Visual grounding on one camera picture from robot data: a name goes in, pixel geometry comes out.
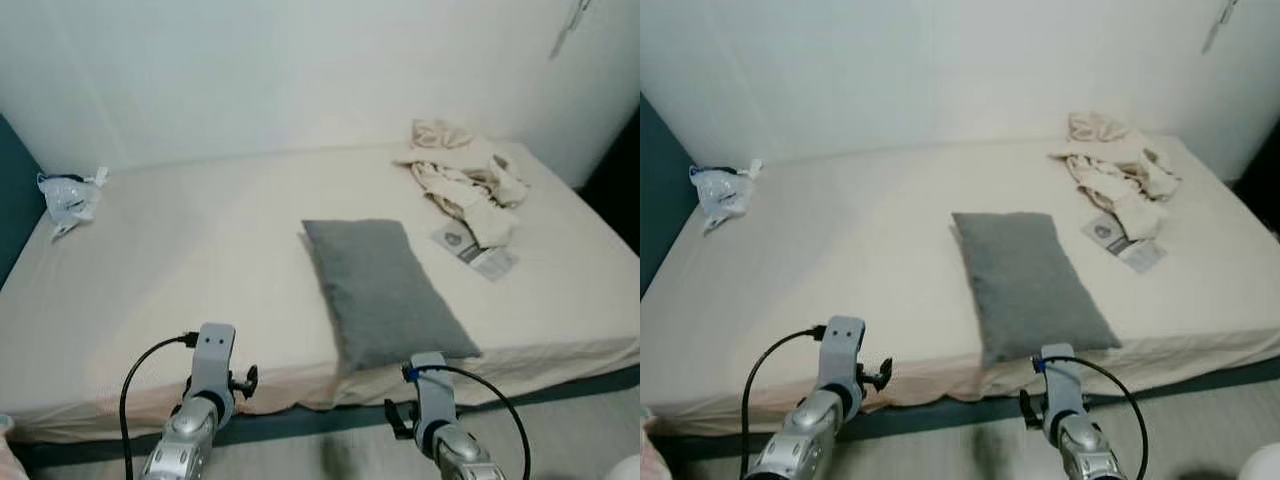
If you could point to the grey fabric pillow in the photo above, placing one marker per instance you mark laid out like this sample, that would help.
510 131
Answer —
1035 285
385 295

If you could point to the bed with beige sheet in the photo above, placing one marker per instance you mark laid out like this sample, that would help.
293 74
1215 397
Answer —
200 260
850 260

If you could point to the grey and white booklet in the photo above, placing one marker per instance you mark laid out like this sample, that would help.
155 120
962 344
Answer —
490 262
1140 255

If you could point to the pink patterned quilt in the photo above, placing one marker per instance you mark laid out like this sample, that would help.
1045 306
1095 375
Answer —
5 450
652 455

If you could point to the clear plastic bag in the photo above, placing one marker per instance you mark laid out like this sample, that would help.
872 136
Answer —
68 198
722 192

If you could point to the crumpled beige blanket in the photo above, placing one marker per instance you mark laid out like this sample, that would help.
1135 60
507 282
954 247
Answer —
470 185
1115 175

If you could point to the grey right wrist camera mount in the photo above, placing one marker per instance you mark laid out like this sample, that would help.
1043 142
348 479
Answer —
1062 385
432 395

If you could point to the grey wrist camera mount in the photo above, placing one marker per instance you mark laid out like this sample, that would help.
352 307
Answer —
432 395
843 350
1062 385
213 360

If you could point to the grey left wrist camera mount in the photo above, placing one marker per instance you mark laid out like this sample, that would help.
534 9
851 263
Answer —
213 360
843 350

